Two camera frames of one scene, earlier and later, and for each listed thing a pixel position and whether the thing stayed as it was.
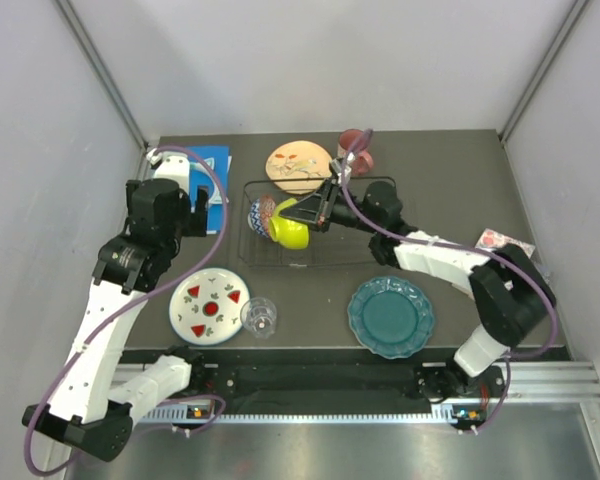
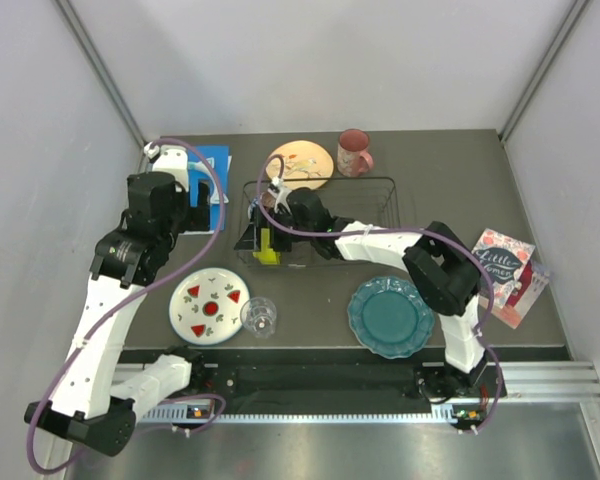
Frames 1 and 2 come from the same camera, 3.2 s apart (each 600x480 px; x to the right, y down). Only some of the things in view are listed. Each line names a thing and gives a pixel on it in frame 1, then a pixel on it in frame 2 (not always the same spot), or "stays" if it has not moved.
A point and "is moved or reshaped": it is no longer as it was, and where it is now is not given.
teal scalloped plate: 391,317 stays
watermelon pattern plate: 205,306 stays
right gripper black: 315,210 -> 251,239
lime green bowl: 287,232 is moved or reshaped
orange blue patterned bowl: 260,212 stays
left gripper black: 197,219 stays
